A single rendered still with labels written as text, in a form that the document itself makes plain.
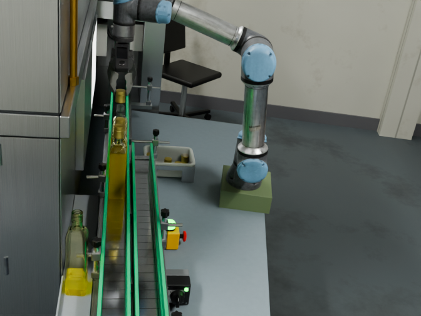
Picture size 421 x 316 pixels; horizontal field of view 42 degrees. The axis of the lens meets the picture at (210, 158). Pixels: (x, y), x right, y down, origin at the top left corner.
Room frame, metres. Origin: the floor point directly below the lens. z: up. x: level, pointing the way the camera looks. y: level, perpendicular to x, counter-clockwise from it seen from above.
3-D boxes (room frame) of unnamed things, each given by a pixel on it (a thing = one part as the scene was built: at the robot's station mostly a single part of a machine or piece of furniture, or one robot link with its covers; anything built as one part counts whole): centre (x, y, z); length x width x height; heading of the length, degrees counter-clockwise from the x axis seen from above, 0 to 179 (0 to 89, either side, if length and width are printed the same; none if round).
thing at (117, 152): (1.73, 0.33, 0.99); 0.06 x 0.06 x 0.21; 11
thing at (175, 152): (2.19, 0.18, 0.80); 0.22 x 0.17 x 0.09; 101
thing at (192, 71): (4.42, 0.31, 0.48); 0.62 x 0.61 x 0.96; 88
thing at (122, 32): (1.87, 0.35, 1.46); 0.08 x 0.08 x 0.05
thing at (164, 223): (1.48, 0.10, 0.94); 0.07 x 0.04 x 0.13; 101
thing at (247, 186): (2.05, -0.15, 0.88); 0.15 x 0.15 x 0.10
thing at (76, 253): (1.21, 0.33, 1.01); 0.06 x 0.06 x 0.26; 7
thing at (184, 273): (1.38, 0.05, 0.79); 0.08 x 0.08 x 0.08; 11
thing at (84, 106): (2.15, 0.54, 1.15); 0.90 x 0.03 x 0.34; 11
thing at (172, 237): (1.65, 0.11, 0.79); 0.07 x 0.07 x 0.07; 11
